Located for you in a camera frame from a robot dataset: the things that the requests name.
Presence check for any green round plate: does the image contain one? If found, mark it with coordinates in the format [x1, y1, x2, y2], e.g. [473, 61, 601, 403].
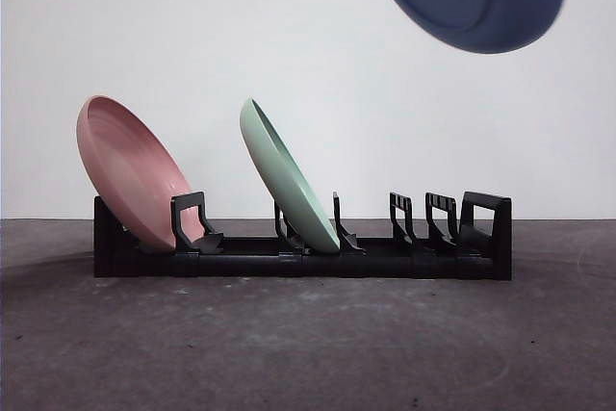
[239, 97, 342, 254]

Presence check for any pink round plate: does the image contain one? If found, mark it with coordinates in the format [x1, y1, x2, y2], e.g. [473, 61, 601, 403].
[76, 94, 196, 253]

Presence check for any black plastic plate rack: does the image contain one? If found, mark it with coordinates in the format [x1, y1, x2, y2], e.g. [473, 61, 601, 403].
[93, 191, 514, 282]

